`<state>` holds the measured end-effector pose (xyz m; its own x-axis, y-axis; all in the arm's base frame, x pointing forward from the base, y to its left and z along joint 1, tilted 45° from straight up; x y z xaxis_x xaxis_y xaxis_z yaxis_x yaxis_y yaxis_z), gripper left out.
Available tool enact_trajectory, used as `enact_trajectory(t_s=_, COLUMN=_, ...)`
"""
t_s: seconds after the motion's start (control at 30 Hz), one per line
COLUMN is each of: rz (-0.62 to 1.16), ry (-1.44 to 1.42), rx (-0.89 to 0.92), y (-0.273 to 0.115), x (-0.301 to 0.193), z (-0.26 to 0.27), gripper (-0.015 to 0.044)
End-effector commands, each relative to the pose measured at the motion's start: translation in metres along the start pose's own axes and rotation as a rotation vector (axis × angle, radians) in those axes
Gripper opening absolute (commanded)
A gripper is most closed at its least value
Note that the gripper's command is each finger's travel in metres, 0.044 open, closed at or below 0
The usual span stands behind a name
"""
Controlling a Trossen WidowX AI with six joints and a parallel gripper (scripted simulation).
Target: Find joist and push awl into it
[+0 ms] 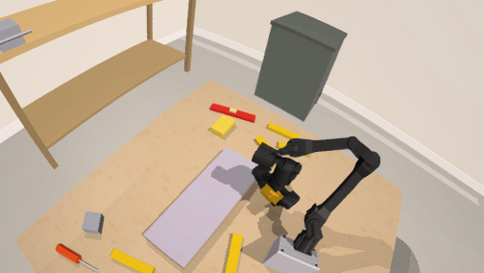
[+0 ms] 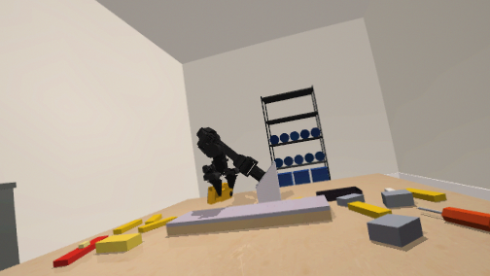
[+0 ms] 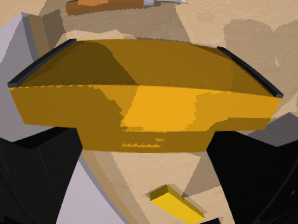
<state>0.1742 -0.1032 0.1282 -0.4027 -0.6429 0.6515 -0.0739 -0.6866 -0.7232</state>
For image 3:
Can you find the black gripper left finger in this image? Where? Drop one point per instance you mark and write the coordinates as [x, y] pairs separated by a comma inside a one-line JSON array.
[[36, 171]]

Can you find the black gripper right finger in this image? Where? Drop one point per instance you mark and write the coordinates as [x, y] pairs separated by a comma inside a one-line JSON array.
[[251, 172]]

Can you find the yellow flat bar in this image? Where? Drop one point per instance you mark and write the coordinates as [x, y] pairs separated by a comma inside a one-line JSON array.
[[168, 199]]

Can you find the brown hexagonal awl handle with metal point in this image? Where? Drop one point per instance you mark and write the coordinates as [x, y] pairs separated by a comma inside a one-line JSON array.
[[79, 6]]

